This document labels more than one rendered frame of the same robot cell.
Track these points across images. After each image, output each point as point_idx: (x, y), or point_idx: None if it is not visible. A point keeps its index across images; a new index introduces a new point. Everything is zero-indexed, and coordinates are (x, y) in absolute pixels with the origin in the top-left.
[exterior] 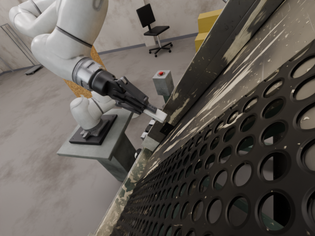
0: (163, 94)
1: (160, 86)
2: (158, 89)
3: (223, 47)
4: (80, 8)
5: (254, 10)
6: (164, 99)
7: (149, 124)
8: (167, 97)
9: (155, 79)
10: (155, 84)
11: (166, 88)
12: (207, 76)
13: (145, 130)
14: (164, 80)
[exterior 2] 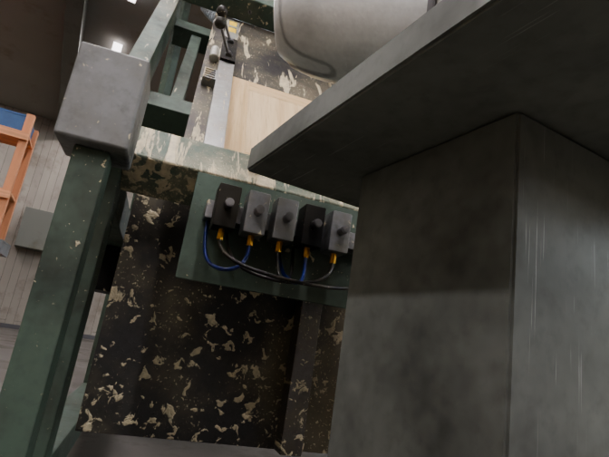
0: (130, 157)
1: (140, 112)
2: (136, 123)
3: None
4: None
5: None
6: (100, 189)
7: (298, 203)
8: (106, 181)
9: (149, 74)
10: (143, 92)
11: (139, 132)
12: None
13: (325, 209)
14: (148, 98)
